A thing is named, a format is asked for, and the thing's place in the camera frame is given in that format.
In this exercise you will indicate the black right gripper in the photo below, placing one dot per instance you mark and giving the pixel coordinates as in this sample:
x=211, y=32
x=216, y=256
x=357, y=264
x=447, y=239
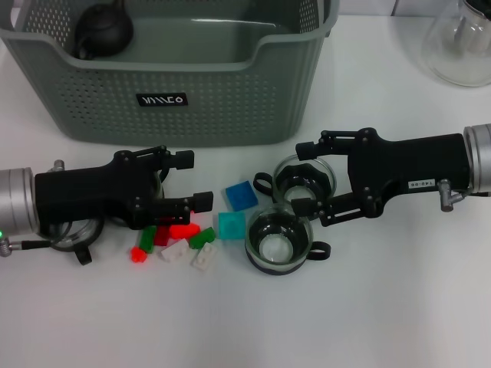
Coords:
x=406, y=161

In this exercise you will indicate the white building brick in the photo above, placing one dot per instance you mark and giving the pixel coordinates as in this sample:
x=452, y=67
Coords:
x=174, y=252

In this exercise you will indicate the small red brick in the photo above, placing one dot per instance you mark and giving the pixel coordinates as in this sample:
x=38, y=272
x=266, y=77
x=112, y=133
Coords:
x=139, y=255

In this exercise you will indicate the grey-green perforated storage bin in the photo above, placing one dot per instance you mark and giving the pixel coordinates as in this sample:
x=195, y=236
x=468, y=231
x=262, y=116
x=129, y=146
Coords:
x=215, y=115

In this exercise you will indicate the black cast iron teapot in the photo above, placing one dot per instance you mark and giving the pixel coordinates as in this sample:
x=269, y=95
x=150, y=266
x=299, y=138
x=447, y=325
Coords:
x=103, y=30

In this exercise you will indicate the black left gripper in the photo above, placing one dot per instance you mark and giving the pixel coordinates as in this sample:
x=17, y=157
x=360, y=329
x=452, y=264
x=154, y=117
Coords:
x=84, y=191

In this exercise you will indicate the bright red large brick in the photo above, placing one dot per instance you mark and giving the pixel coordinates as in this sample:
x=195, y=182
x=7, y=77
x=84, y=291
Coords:
x=184, y=231

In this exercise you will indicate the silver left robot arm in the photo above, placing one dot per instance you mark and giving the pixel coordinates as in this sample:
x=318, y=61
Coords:
x=17, y=203

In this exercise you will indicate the clear glass carafe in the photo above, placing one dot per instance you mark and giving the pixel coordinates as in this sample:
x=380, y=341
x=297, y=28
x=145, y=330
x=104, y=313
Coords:
x=456, y=53

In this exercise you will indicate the white flat building plate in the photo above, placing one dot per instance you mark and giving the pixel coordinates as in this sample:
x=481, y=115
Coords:
x=204, y=258

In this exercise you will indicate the silver plug on left arm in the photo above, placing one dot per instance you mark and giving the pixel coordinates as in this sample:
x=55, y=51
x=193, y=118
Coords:
x=59, y=166

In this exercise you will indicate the green building brick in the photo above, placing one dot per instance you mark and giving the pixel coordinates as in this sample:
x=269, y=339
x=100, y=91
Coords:
x=202, y=238
x=147, y=239

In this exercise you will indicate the cyan square building plate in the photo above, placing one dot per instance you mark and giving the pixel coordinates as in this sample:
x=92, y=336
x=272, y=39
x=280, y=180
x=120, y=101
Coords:
x=231, y=226

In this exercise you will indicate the dark red long brick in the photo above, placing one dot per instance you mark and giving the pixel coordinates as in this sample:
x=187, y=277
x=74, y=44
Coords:
x=162, y=235

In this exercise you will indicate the blue square building plate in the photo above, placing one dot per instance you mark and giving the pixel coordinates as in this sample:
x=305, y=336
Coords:
x=241, y=195

